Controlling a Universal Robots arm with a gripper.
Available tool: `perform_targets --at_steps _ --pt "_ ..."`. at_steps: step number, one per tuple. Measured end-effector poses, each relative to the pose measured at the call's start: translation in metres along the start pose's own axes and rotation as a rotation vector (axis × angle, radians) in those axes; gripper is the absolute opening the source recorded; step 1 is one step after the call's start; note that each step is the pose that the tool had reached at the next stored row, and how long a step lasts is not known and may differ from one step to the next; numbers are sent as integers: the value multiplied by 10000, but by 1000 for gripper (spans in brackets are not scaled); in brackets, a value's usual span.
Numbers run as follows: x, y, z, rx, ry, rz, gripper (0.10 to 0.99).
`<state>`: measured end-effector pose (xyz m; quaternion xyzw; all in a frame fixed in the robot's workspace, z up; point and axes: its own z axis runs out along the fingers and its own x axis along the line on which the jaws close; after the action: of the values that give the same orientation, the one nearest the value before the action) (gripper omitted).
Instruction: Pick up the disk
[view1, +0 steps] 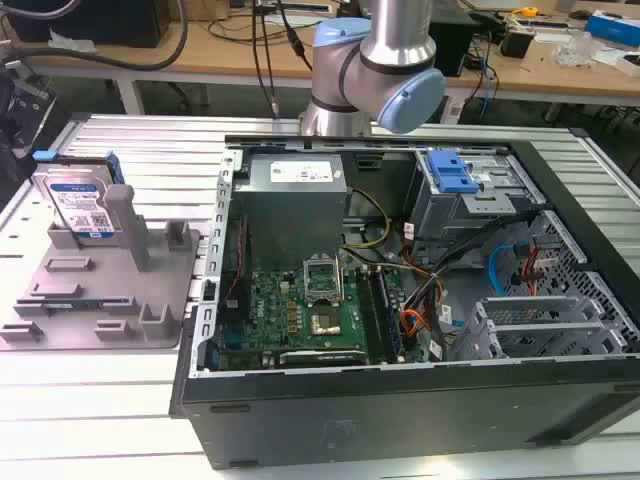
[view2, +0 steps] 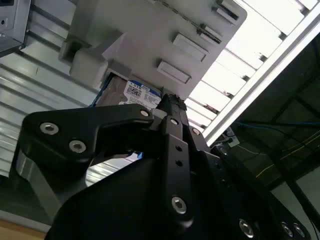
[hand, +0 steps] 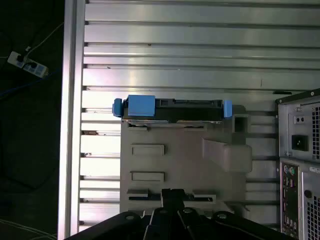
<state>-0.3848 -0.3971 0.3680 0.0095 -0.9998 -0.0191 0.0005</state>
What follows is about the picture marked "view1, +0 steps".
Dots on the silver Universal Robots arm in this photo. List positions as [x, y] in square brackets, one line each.
[395, 45]

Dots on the blue disk bay latch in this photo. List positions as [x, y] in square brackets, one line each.
[450, 175]

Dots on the metal disk bay cage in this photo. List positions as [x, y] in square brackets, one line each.
[475, 210]

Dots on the hard disk in blue carrier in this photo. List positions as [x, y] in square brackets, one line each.
[80, 197]

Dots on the grey power supply unit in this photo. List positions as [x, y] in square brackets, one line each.
[295, 210]

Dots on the green motherboard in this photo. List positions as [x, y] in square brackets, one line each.
[280, 312]

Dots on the CPU socket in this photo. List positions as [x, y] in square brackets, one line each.
[327, 323]

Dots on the RAM stick in slot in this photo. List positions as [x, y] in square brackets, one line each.
[387, 315]

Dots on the black graphics card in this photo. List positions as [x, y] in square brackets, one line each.
[320, 357]

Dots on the black open PC case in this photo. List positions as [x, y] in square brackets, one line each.
[380, 410]

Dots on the wooden desk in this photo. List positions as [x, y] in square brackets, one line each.
[210, 57]

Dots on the grey parts rack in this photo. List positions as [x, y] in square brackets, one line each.
[100, 295]

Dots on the RAM stick on rack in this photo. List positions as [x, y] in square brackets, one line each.
[75, 303]

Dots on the black equipment stand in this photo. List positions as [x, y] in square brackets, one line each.
[22, 115]

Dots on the blue cardboard box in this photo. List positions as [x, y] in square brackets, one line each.
[612, 27]

